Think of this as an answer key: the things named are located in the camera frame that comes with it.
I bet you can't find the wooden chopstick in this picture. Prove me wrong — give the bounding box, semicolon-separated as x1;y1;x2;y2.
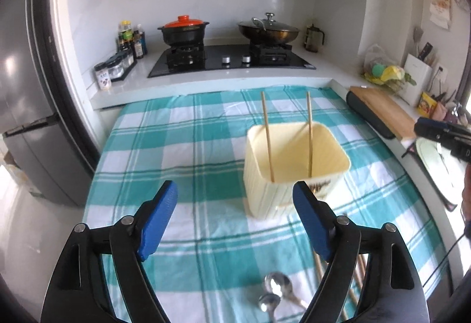
306;91;313;178
313;251;361;306
261;91;275;183
354;254;366;289

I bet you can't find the large steel spoon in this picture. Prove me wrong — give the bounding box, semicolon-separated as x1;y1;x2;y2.
263;271;309;310

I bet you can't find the pale green tray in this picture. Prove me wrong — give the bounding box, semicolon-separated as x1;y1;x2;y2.
415;137;466;206

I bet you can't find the yellow snack packet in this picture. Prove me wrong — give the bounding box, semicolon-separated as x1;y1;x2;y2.
417;92;437;118

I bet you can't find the wooden cutting board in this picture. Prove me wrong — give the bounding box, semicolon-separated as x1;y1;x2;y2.
346;86;416;142

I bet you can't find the white knife block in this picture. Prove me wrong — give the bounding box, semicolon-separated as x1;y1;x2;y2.
398;54;433;107

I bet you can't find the plastic bag with fruit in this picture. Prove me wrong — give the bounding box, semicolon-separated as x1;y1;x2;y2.
362;44;417;94

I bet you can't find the small steel spoon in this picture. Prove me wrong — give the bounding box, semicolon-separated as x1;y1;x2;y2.
259;293;281;323

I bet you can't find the teal white checkered tablecloth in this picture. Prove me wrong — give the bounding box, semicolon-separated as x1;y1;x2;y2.
84;86;446;322

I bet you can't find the grey refrigerator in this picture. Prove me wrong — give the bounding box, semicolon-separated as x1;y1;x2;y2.
1;0;98;207

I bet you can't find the dark glass jug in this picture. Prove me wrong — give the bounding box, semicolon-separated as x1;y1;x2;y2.
304;24;325;53

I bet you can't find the cream ribbed utensil holder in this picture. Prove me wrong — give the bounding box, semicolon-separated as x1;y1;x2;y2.
243;121;351;220

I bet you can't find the dark wok glass lid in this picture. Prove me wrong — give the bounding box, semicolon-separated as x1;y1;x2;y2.
238;12;299;45

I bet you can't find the white label spice jar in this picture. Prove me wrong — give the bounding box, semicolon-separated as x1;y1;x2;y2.
94;62;112;90

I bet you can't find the spice jar rack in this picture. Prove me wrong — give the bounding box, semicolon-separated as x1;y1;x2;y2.
105;50;135;81

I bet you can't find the black gas cooktop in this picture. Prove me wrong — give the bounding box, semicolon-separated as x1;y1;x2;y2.
148;44;315;78

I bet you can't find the sauce bottles group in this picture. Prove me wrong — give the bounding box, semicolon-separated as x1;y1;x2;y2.
117;20;148;59

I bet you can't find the black pot orange lid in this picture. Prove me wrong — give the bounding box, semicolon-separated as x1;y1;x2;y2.
158;15;209;47

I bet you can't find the wall calendar poster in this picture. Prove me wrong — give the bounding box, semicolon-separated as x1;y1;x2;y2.
429;0;451;31

